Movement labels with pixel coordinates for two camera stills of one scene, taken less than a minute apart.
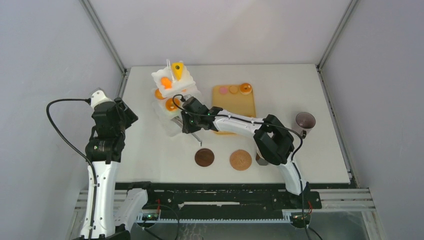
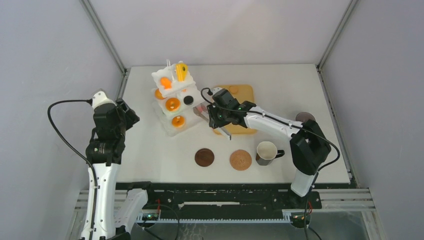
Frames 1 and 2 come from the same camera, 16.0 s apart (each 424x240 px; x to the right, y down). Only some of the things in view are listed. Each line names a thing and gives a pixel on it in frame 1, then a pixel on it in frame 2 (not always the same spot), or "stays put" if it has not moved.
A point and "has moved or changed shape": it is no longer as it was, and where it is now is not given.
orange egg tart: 158,94 stays put
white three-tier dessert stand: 168,86 stays put
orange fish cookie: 166,82 stays put
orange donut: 170,105 stays put
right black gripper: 187,128 → 215,122
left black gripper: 129,117 stays put
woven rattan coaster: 240,160 stays put
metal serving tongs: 178,120 has moved or changed shape
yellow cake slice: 178,67 has moved or changed shape
